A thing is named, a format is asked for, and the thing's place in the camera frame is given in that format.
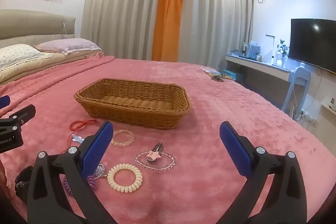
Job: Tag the light blue chair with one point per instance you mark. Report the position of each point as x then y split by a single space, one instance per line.
300 77

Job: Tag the white power strip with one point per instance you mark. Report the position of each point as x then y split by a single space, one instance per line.
304 114

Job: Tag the pink fleece blanket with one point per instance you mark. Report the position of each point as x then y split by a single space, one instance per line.
236 108

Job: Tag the brown wicker basket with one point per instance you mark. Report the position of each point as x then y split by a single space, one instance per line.
131 119

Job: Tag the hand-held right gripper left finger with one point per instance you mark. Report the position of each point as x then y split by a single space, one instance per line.
95 150

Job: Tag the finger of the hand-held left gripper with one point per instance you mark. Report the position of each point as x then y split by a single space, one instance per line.
4 102
23 115

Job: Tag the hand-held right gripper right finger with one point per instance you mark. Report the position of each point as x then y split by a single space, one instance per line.
236 150

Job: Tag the beige pillow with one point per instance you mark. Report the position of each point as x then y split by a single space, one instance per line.
39 67

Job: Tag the orange curtain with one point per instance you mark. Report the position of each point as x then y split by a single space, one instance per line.
169 16

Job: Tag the white desk lamp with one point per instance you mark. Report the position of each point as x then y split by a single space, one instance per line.
270 36

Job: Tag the black scrunchie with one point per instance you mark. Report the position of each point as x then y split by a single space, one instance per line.
22 182

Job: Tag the books and frames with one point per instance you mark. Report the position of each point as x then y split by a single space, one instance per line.
253 49

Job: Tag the small bottle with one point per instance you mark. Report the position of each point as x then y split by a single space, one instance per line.
332 103

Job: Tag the black television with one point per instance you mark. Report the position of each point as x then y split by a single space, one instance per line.
312 41

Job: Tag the white flower vase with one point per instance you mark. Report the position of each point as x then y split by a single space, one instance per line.
282 53

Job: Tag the grey curtain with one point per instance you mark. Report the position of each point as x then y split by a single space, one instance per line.
120 8
215 16

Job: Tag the pink star hair clip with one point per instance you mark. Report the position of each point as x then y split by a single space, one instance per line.
152 155

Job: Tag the lilac pillow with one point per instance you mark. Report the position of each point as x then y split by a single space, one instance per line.
68 45

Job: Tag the beige padded headboard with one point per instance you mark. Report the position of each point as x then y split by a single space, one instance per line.
31 24

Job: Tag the teal box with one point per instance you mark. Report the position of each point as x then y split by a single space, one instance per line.
231 74

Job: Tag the white wall desk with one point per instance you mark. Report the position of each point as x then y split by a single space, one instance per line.
262 74

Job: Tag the small white blue trinket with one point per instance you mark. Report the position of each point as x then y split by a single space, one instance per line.
77 138

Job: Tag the white floral pillow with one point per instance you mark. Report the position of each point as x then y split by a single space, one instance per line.
18 53

